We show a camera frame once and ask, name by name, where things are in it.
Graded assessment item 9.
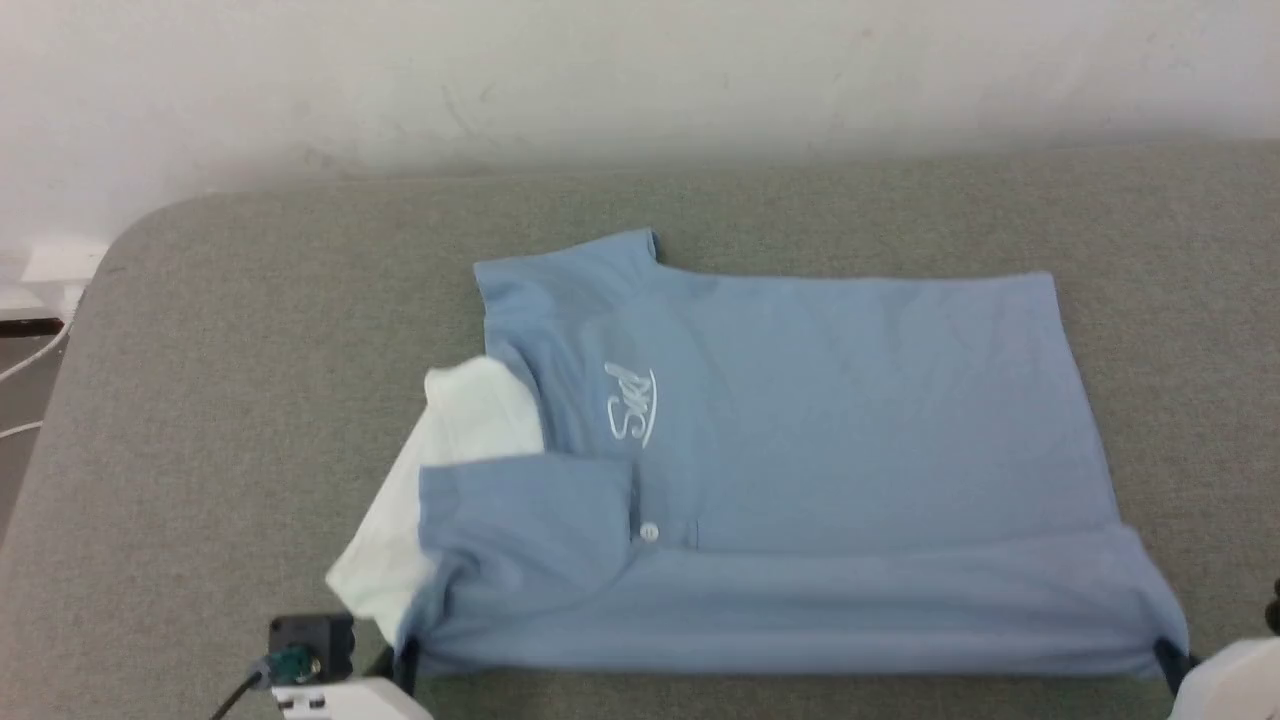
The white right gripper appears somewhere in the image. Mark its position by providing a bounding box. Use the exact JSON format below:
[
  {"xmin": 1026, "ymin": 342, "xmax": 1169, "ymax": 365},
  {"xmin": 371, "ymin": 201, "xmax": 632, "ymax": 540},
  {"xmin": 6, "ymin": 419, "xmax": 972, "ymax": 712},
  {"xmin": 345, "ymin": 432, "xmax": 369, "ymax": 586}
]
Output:
[{"xmin": 1154, "ymin": 638, "xmax": 1280, "ymax": 720}]

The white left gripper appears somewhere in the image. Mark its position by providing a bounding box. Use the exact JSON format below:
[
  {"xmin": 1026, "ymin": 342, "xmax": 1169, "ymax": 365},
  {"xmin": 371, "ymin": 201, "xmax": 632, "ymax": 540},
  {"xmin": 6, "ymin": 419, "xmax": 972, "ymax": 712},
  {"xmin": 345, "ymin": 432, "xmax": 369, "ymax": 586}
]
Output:
[{"xmin": 270, "ymin": 638, "xmax": 433, "ymax": 720}]

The light blue polo shirt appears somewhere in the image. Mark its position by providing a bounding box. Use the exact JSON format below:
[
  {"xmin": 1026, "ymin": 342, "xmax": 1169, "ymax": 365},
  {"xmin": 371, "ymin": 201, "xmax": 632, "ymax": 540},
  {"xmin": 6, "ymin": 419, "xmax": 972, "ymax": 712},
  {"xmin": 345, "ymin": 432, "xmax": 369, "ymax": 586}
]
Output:
[{"xmin": 325, "ymin": 228, "xmax": 1191, "ymax": 681}]

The grey fabric sofa cushion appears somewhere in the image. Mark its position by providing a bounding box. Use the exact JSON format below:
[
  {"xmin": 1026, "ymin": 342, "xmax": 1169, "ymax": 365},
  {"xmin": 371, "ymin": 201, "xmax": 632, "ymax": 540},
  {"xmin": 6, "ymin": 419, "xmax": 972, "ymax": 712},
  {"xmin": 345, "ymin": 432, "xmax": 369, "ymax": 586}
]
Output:
[{"xmin": 0, "ymin": 138, "xmax": 1280, "ymax": 720}]

